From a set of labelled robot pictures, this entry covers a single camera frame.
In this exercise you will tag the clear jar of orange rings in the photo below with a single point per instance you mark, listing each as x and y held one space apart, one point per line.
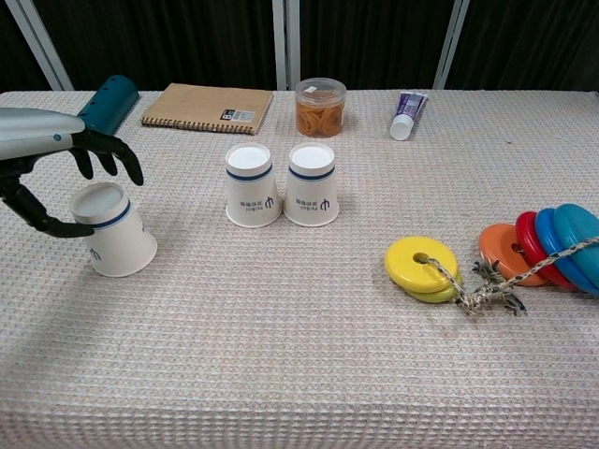
320 112

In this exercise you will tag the beige waffle tablecloth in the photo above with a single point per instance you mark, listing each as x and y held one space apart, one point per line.
281 351

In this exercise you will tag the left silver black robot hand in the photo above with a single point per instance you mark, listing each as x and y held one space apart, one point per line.
37 131

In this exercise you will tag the purple white toothpaste tube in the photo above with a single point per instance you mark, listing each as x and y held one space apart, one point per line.
408 114

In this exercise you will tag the white paper cup blue band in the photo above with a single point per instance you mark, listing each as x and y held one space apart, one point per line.
252 192
311 192
119 243

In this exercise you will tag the teal plastic block with holes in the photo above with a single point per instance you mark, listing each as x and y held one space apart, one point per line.
110 103

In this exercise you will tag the grey metal partition post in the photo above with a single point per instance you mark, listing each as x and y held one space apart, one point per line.
42 47
286 44
451 44

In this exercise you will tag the brown spiral notebook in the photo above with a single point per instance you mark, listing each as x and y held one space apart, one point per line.
206 105

